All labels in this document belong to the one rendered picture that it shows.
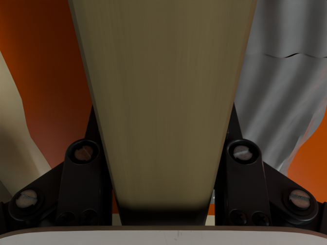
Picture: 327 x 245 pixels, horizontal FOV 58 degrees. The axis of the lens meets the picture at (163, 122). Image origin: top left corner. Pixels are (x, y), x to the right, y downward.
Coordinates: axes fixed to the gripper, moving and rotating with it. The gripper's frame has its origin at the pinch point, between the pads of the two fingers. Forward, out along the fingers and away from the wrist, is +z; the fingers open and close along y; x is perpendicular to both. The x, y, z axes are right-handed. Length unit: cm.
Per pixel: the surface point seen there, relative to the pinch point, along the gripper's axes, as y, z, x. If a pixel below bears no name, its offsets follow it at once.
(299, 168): 11.7, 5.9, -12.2
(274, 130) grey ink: 7.7, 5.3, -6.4
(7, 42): -8.7, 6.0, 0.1
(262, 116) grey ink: 6.6, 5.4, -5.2
